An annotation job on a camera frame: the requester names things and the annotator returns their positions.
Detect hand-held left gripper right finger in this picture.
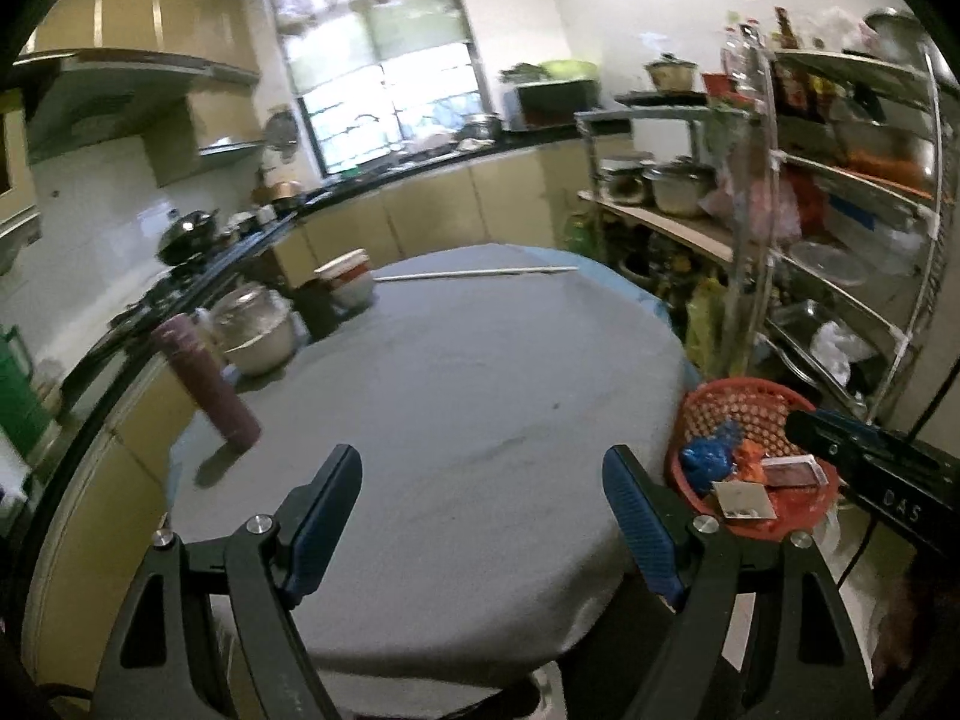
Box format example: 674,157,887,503
602,445,878,720

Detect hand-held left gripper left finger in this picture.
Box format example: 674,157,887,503
90,444,365,720

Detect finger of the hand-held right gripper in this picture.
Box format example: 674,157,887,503
785,409,901,460

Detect shiny snack packet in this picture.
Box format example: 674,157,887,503
761,456,839,492

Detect blue plastic bag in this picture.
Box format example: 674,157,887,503
681,420,743,496

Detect paper carton with barcode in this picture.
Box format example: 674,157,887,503
711,480,779,523

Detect red plastic mesh basket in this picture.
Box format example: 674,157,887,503
666,379,845,541

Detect white plastic bag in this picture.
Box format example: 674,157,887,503
808,321,878,391

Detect metal tray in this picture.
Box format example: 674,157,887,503
765,300,826,338

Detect yellow green plastic bag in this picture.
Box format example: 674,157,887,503
684,281,728,383

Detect clear plastic container lid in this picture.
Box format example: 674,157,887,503
791,240,863,286

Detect pink thermos bottle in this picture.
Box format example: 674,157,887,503
152,315,263,451

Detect grey tablecloth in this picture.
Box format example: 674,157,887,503
169,244,702,698

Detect pot with glass lid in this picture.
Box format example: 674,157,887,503
206,285,301,380

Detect pink plastic bag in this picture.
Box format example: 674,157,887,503
701,157,803,241

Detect blue table cloth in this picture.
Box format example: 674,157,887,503
517,244,676,331

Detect red and white bowl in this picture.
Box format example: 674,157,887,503
313,249,374,308

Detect wooden shelf board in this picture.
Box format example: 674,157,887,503
577,190,740,265

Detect large steel pot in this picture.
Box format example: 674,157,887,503
641,161,721,217

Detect white stick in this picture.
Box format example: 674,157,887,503
373,265,580,283

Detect small steel pot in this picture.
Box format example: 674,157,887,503
600,157,653,205

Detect black wok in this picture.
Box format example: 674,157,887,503
154,210,222,267

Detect green container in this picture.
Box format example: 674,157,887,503
0,326,50,458

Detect beige lower cabinets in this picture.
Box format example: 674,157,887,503
270,142,593,278

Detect beige cabinets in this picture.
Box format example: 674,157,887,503
15,0,260,76
270,142,593,278

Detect steel pot with lid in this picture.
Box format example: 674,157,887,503
646,52,702,95

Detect microwave oven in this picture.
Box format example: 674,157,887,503
504,79,601,132

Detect green basin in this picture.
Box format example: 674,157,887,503
536,58,601,83

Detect window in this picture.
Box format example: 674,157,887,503
262,0,488,173

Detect steel range hood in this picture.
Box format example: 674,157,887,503
15,49,263,166

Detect beige upper cabinets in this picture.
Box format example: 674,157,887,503
15,0,260,76

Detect black cable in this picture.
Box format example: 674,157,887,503
836,514,878,597

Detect steel wire rack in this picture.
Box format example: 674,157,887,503
750,45,950,428

